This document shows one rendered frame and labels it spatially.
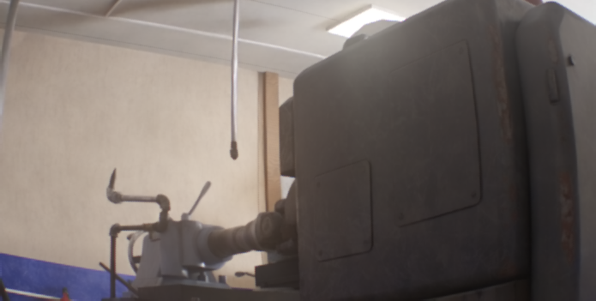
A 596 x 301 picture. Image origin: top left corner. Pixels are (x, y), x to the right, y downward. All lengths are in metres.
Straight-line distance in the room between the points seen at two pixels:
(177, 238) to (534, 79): 1.42
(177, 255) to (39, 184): 4.08
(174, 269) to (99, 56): 4.67
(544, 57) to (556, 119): 0.10
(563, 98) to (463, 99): 0.19
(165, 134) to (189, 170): 0.38
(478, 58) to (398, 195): 0.27
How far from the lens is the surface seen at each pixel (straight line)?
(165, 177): 6.79
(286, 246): 1.92
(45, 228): 6.25
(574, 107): 1.15
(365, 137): 1.38
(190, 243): 2.30
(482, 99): 1.18
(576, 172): 1.12
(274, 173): 7.32
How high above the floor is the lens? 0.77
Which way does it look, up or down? 16 degrees up
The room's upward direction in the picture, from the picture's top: 2 degrees counter-clockwise
